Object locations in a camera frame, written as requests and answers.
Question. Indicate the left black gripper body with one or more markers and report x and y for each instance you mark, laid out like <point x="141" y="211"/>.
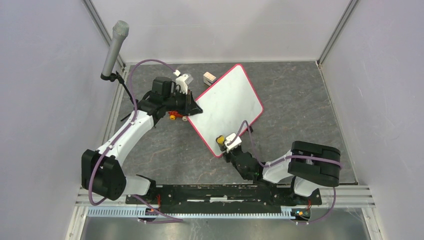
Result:
<point x="178" y="103"/>

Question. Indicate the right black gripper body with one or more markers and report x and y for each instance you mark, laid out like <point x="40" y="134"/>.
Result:
<point x="231" y="156"/>

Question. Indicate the pink framed whiteboard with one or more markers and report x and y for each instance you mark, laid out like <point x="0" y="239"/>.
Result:
<point x="226" y="104"/>

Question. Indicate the yellow bone-shaped eraser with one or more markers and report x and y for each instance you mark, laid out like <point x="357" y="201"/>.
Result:
<point x="220" y="140"/>

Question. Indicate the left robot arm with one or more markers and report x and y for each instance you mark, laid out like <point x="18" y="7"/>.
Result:
<point x="101" y="169"/>

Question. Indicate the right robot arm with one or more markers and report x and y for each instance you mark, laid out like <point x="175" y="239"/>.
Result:
<point x="310" y="166"/>

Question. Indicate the red toy block car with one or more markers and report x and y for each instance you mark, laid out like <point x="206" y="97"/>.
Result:
<point x="173" y="115"/>

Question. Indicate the red toy block boat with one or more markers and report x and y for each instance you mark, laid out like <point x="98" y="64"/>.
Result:
<point x="209" y="79"/>

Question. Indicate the grey microphone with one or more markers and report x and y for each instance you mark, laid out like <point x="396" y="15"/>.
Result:
<point x="120" y="31"/>

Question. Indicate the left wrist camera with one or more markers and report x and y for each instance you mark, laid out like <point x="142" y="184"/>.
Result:
<point x="182" y="81"/>

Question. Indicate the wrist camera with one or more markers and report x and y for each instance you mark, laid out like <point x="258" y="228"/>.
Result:
<point x="231" y="142"/>
<point x="182" y="81"/>

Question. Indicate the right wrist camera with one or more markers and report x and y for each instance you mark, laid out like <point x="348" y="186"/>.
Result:
<point x="231" y="142"/>

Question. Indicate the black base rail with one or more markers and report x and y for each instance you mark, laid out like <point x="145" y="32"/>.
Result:
<point x="227" y="200"/>

